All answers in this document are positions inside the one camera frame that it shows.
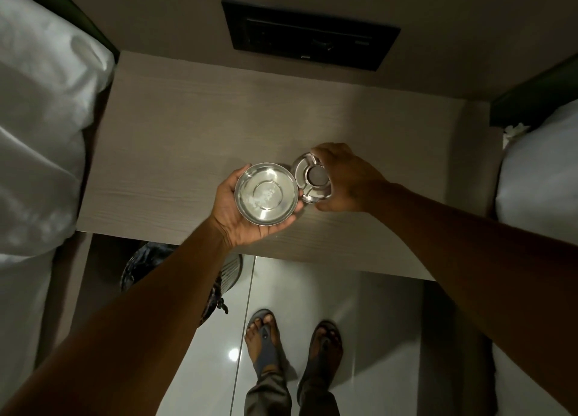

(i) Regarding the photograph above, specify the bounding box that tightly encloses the person's right forearm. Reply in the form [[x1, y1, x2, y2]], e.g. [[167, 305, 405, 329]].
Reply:
[[371, 182, 578, 416]]

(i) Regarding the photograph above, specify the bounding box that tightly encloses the person's right foot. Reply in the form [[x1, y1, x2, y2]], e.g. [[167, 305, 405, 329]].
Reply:
[[303, 325, 343, 387]]

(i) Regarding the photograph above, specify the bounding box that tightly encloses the person's left foot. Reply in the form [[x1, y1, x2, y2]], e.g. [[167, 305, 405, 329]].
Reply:
[[244, 316, 283, 372]]

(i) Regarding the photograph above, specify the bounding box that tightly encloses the person's left hand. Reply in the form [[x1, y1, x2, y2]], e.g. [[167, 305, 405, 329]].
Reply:
[[210, 164, 306, 250]]

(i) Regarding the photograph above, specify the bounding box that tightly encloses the white tissue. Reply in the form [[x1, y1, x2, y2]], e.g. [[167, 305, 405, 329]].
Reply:
[[502, 122, 532, 150]]

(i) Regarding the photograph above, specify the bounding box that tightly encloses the large white pillow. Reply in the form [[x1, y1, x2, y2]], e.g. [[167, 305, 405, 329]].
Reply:
[[0, 0, 116, 259]]

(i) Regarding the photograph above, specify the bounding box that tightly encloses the round steel bowl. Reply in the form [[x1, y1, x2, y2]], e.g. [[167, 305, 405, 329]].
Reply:
[[234, 162, 300, 227]]

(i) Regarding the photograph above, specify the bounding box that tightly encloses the person's right hand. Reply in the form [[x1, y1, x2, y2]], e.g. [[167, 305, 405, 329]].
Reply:
[[310, 142, 392, 214]]

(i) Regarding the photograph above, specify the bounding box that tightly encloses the dark headboard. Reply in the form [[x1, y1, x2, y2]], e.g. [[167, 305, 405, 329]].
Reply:
[[4, 0, 121, 65], [489, 52, 578, 130]]

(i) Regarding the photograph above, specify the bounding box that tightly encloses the person's left forearm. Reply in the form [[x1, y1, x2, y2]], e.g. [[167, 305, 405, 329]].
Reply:
[[0, 217, 232, 416]]

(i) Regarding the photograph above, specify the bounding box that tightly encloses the waste bin with black bag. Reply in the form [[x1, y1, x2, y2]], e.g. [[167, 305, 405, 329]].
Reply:
[[119, 242, 245, 329]]

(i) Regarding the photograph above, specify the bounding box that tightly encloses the grey sandal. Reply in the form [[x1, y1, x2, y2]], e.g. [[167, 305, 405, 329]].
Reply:
[[244, 308, 286, 381], [296, 320, 344, 405]]

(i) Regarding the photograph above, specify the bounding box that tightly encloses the white bed sheet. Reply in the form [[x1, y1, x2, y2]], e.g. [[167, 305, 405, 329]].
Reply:
[[490, 342, 572, 416], [0, 249, 58, 405]]

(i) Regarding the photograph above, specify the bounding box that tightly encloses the grey trouser leg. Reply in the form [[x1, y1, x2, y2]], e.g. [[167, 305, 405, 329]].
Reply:
[[298, 379, 340, 416], [244, 370, 293, 416]]

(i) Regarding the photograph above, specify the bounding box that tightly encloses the black wall switch panel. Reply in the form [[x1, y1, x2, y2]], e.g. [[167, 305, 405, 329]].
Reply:
[[221, 0, 402, 72]]

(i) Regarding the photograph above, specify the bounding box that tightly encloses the person's foot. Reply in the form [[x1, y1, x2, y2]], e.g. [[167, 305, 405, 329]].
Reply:
[[244, 316, 283, 372], [303, 325, 343, 387]]

